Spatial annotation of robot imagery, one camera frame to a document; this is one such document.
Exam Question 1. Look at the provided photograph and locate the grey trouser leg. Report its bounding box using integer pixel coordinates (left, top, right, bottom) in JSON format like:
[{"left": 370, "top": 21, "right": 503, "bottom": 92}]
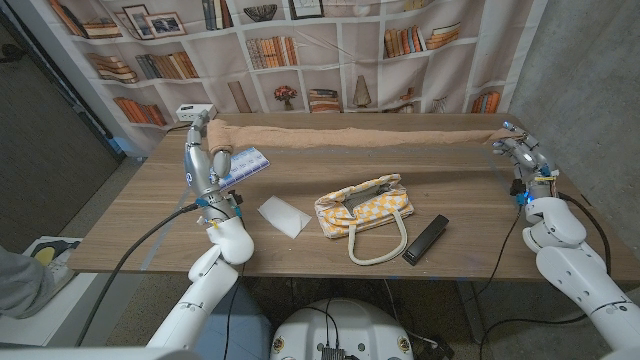
[{"left": 0, "top": 244, "right": 56, "bottom": 320}]

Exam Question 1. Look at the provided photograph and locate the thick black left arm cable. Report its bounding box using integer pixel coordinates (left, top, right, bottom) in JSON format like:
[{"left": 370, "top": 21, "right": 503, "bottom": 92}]
[{"left": 74, "top": 202, "right": 202, "bottom": 347}]

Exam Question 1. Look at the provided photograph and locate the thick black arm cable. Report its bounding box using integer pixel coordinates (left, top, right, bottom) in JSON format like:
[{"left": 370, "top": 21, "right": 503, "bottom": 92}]
[
  {"left": 74, "top": 202, "right": 202, "bottom": 347},
  {"left": 477, "top": 192, "right": 614, "bottom": 360}
]

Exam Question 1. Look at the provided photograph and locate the tan adhesive wrap roll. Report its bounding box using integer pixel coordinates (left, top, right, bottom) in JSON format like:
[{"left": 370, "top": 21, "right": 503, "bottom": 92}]
[{"left": 206, "top": 118, "right": 522, "bottom": 155}]

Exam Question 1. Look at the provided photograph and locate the grey metal table leg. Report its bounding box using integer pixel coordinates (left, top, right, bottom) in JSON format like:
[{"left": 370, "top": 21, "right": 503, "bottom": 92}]
[{"left": 457, "top": 279, "right": 486, "bottom": 344}]

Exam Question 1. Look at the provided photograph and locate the thin black left arm wire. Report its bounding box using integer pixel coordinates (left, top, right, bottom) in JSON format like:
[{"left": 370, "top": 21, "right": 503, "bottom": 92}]
[{"left": 222, "top": 264, "right": 246, "bottom": 360}]

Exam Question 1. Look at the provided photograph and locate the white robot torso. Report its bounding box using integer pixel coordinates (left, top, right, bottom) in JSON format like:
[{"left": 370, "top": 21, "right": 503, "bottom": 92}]
[{"left": 269, "top": 298, "right": 415, "bottom": 360}]

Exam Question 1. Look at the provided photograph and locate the white power strip box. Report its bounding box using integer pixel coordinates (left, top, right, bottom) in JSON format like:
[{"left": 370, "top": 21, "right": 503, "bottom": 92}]
[{"left": 175, "top": 103, "right": 218, "bottom": 123}]

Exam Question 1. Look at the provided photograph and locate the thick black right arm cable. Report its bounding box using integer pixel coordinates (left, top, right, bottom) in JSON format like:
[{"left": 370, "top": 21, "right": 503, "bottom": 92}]
[{"left": 477, "top": 192, "right": 614, "bottom": 360}]

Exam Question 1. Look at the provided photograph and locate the thin black right arm wire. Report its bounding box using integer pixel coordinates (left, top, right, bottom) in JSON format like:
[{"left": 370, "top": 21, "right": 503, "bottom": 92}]
[{"left": 469, "top": 207, "right": 525, "bottom": 301}]

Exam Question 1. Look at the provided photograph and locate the yellow black floor mat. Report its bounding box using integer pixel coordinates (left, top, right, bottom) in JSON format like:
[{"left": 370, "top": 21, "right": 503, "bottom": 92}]
[{"left": 24, "top": 238, "right": 84, "bottom": 269}]

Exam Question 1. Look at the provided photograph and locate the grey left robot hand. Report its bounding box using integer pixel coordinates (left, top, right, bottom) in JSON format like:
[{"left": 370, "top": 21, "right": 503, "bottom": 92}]
[{"left": 183, "top": 109, "right": 242, "bottom": 202}]

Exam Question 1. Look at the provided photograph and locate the thin black arm wire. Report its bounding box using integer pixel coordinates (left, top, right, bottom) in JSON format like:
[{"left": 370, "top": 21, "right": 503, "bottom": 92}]
[
  {"left": 469, "top": 207, "right": 525, "bottom": 301},
  {"left": 222, "top": 264, "right": 246, "bottom": 360}
]

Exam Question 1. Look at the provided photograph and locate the white flat package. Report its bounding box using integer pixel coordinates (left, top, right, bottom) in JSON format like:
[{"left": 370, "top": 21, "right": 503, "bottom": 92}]
[{"left": 256, "top": 195, "right": 313, "bottom": 240}]

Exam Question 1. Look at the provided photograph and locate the white shoe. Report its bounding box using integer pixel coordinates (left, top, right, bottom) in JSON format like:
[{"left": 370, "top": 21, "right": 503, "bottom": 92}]
[{"left": 45, "top": 257, "right": 77, "bottom": 297}]

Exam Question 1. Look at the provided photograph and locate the printed bookshelf backdrop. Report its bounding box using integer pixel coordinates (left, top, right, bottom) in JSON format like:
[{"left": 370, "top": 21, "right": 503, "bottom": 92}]
[{"left": 9, "top": 0, "right": 550, "bottom": 157}]

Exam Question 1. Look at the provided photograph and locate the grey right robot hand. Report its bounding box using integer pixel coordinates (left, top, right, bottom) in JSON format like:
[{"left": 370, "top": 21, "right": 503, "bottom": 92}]
[{"left": 491, "top": 120, "right": 560, "bottom": 199}]

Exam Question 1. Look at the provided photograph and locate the yellow white checkered handbag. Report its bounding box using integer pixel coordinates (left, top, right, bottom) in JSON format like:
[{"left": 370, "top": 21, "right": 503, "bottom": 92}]
[{"left": 314, "top": 172, "right": 415, "bottom": 266}]

